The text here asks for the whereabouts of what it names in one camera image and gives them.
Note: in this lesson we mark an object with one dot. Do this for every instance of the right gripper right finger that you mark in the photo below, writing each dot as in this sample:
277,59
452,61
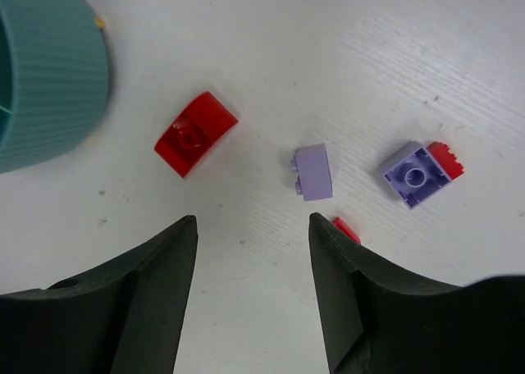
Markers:
378,317

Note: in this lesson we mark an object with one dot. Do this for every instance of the red curved lego brick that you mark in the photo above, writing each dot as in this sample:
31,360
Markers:
194,133

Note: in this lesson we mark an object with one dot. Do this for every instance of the purple lego on red piece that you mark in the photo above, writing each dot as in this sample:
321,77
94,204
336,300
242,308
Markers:
418,171

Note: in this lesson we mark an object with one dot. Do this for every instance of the lilac lego brick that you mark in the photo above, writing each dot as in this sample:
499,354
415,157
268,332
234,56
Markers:
311,165

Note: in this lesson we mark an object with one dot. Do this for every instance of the teal divided round container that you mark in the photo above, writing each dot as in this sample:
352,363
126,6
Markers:
54,79

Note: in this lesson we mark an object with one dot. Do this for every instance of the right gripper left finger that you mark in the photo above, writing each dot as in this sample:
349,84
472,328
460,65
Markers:
123,316

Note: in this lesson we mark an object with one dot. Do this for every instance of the small red lego brick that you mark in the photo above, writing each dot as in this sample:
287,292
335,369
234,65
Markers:
341,225

